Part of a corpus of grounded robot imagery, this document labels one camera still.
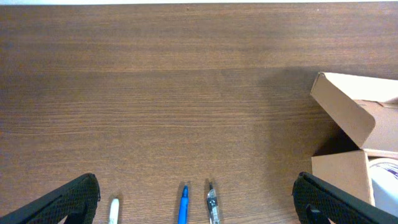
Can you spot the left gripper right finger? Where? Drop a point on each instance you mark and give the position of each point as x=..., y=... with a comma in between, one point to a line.
x=317, y=201

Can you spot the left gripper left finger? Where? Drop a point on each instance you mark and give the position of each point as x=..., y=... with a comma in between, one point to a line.
x=74, y=202

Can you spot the black and white marker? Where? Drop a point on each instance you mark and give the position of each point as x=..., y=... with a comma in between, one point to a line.
x=114, y=211

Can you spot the cream masking tape roll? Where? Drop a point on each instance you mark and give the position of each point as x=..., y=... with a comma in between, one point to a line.
x=383, y=172

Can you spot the brown cardboard box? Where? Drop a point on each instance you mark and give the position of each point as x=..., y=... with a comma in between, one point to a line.
x=365, y=108

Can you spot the black ballpoint pen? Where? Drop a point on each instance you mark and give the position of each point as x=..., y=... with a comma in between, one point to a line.
x=212, y=204

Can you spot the blue ballpoint pen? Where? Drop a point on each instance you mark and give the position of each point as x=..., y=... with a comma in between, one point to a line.
x=183, y=208

